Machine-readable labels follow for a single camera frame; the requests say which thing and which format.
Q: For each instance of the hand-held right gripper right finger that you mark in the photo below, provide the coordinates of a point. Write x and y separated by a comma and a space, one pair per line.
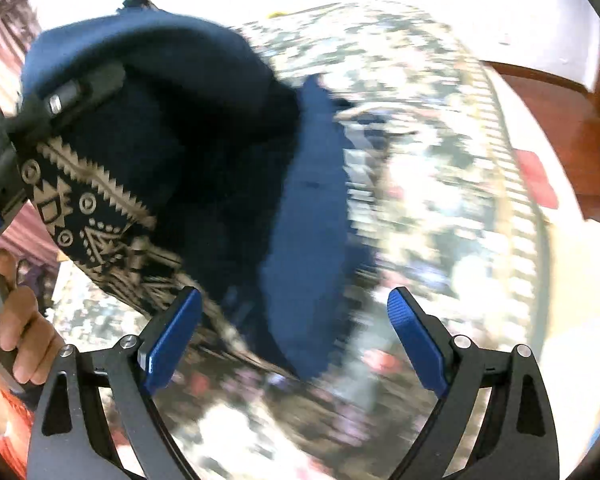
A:
417, 342

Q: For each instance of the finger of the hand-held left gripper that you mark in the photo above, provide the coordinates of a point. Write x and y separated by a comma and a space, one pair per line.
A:
77, 92
137, 2

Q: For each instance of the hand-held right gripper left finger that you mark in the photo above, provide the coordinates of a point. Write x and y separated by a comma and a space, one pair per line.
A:
172, 342

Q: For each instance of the navy patterned garment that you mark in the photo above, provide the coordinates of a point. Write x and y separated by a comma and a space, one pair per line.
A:
195, 160

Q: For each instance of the person's left hand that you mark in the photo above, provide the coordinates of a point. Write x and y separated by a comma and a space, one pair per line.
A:
30, 340

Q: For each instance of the pink curtain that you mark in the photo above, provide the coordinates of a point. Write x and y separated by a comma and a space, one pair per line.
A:
5, 50

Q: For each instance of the yellow toy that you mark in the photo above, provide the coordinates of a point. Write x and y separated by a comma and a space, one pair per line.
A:
280, 12

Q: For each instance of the floral bedspread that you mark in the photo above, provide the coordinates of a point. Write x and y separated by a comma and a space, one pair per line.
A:
430, 185

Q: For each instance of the small red cloth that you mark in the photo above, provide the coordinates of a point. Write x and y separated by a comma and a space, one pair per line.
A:
536, 180

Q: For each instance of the white mattress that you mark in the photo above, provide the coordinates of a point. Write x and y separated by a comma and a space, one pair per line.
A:
540, 125

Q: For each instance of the wooden door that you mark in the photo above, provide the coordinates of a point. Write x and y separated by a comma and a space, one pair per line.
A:
565, 130

